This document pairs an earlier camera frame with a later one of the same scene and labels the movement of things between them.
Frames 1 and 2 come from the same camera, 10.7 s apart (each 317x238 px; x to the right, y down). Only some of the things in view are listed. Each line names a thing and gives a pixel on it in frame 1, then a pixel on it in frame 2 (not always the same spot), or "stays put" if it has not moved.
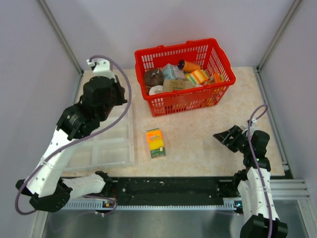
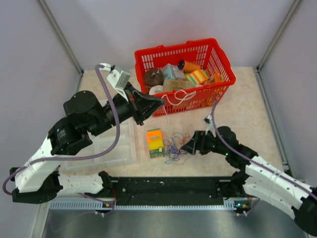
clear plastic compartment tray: [114, 148] stays put
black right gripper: [235, 132] -> [197, 142]
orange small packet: [216, 77] stays put
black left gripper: [117, 86] -> [141, 109]
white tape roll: [155, 89] stays put
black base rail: [170, 190] stays put
